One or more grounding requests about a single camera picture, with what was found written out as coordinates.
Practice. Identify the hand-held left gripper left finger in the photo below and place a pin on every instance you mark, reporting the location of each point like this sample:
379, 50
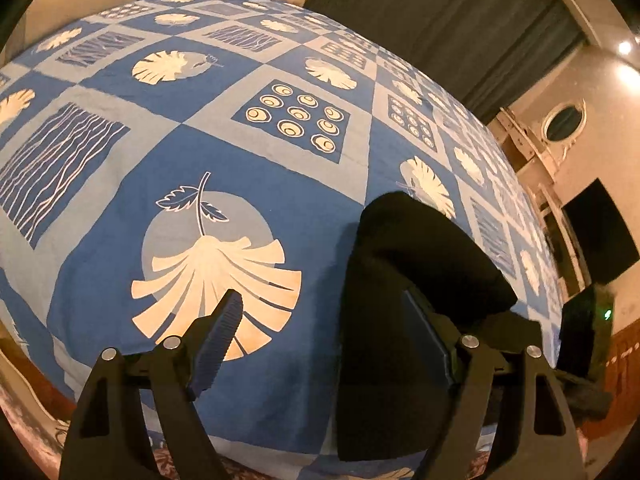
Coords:
220, 340

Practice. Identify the dark green curtain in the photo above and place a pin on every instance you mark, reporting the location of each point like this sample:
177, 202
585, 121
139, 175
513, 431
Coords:
450, 25

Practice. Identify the black pants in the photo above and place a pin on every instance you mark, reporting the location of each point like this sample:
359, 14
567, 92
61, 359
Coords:
425, 240

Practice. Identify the round ceiling light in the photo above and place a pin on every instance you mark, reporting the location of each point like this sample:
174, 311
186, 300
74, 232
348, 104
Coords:
624, 47

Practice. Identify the blue patterned bedsheet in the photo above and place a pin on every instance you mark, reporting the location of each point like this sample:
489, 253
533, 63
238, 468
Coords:
200, 110

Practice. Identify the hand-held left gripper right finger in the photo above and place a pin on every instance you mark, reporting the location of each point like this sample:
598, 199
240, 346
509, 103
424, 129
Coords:
425, 332

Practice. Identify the black television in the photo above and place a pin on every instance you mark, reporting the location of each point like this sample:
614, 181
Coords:
605, 230

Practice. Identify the brown floral cloth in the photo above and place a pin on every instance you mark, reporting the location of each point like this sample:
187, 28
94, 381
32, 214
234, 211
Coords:
30, 425

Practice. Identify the white vanity dresser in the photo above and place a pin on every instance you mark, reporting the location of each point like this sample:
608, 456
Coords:
530, 165

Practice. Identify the oval white-framed mirror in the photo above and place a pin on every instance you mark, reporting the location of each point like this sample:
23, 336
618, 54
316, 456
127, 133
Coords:
564, 121

